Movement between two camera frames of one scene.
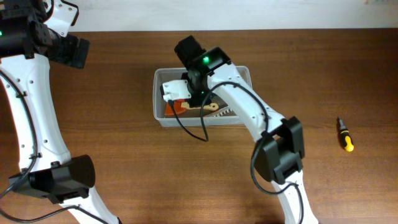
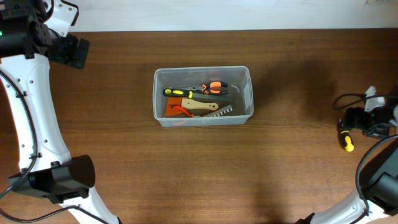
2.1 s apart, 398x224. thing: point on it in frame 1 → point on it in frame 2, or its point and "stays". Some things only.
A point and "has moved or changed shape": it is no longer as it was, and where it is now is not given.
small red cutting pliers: (178, 107) has moved or changed shape
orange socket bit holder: (224, 110) has moved or changed shape
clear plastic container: (180, 113) stays
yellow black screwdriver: (346, 140) stays
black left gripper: (74, 53) stays
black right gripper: (199, 98) → (348, 121)
